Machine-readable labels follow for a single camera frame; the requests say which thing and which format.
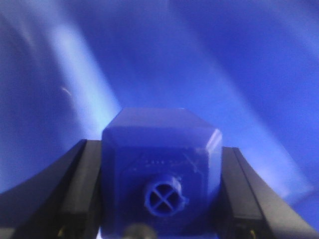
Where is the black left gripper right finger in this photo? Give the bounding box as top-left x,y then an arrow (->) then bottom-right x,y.
220,147 -> 319,239

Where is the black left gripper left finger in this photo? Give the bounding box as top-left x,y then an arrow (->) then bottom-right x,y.
0,139 -> 102,239

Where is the blue bottle-shaped plastic part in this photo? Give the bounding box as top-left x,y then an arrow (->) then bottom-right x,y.
101,108 -> 222,238

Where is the large blue target bin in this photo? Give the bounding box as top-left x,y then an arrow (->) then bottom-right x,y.
0,0 -> 319,229

